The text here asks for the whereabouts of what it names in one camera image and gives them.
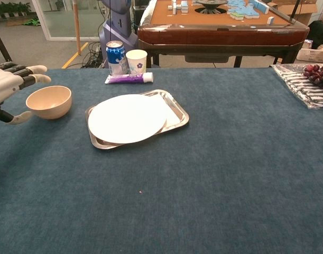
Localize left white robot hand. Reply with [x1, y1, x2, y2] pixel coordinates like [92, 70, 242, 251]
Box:
[0, 62, 52, 125]

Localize cream white bowl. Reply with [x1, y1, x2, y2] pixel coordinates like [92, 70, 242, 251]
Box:
[25, 85, 72, 120]

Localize silver metal tray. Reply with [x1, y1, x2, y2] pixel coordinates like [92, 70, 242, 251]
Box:
[84, 89, 190, 150]

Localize striped plastic wrapped tray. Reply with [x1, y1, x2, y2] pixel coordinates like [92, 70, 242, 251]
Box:
[271, 63, 323, 110]

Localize black slanted stand leg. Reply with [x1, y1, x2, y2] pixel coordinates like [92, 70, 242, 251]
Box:
[0, 23, 13, 63]

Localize potted green plants row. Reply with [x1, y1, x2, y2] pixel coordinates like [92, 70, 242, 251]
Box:
[0, 1, 32, 21]

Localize wooden pole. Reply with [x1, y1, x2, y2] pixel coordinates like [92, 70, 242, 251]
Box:
[72, 0, 82, 56]

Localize blue soda can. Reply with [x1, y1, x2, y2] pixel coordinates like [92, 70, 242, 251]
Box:
[106, 40, 127, 76]

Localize purple toothpaste tube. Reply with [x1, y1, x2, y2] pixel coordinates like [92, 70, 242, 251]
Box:
[104, 72, 154, 85]

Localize white round plate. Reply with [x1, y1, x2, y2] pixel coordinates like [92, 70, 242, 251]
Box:
[87, 94, 168, 144]

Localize white paper cup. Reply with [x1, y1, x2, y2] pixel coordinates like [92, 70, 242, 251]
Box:
[125, 49, 148, 75]

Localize stacked mahjong tiles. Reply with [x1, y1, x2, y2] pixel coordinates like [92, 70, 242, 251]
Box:
[168, 0, 190, 14]

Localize brown mahjong table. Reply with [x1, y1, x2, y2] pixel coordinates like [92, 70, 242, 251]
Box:
[136, 0, 310, 69]

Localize blue felt table cover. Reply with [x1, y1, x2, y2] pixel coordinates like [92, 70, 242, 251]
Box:
[0, 67, 323, 254]

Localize black mahjong dice console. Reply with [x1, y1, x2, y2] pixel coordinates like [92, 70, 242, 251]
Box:
[194, 0, 229, 14]

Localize blue mahjong tile pile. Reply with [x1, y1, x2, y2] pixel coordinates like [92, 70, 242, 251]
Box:
[226, 0, 270, 21]

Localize cardboard box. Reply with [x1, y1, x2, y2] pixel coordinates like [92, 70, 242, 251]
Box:
[266, 0, 323, 27]

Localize white plastic basket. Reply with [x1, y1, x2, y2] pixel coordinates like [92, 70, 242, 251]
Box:
[296, 39, 323, 64]

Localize red grape bunch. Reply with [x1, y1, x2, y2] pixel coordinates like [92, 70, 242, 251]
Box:
[302, 64, 323, 90]

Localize black bag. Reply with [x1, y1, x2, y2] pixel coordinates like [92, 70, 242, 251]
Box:
[308, 20, 323, 50]

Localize glass partition metal frame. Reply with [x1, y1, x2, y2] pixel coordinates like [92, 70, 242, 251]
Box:
[31, 0, 109, 42]

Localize tangled black cable bundle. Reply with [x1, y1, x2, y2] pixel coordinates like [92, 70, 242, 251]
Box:
[81, 41, 104, 69]

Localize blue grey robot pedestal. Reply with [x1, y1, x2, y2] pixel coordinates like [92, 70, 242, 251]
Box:
[98, 0, 141, 58]

